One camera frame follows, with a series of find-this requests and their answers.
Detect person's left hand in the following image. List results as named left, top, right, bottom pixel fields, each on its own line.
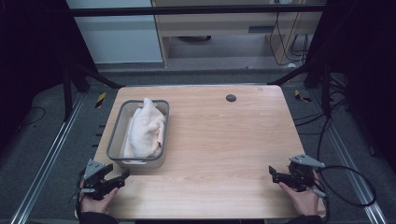
left=78, top=180, right=120, bottom=216

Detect black curtain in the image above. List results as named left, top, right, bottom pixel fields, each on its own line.
left=306, top=0, right=396, bottom=174
left=0, top=0, right=98, bottom=153

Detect aluminium floor rail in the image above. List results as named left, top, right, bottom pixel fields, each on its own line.
left=307, top=89, right=389, bottom=224
left=9, top=92, right=86, bottom=224

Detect white cabinet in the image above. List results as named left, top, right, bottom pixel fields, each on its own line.
left=65, top=0, right=164, bottom=65

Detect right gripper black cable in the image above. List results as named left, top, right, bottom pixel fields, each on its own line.
left=315, top=164, right=378, bottom=208

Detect yellow black tape strip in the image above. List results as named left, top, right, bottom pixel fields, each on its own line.
left=293, top=89, right=313, bottom=104
left=94, top=91, right=107, bottom=109

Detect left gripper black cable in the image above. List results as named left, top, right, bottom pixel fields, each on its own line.
left=74, top=168, right=87, bottom=218

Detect person's right hand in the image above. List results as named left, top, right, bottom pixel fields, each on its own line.
left=277, top=170, right=322, bottom=217

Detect black horizontal bar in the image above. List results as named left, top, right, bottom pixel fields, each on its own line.
left=68, top=4, right=327, bottom=18

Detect light wooden desk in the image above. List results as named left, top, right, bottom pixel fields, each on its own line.
left=150, top=0, right=326, bottom=68

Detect grey plastic basket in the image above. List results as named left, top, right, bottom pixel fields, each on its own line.
left=106, top=99, right=171, bottom=170

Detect black hanging desk cables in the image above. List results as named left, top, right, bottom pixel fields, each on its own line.
left=268, top=11, right=310, bottom=67

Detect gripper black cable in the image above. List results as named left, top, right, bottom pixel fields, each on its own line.
left=74, top=168, right=87, bottom=218
left=315, top=164, right=378, bottom=208

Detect black metal stand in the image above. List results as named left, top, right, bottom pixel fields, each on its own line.
left=266, top=61, right=333, bottom=119
left=61, top=63, right=126, bottom=123

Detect thin black floor cable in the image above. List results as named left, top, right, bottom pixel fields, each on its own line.
left=18, top=105, right=47, bottom=128

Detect white towel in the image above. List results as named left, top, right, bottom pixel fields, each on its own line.
left=122, top=97, right=167, bottom=160

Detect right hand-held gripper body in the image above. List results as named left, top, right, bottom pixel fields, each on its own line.
left=287, top=154, right=326, bottom=192

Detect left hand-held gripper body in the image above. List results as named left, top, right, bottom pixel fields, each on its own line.
left=81, top=159, right=110, bottom=201

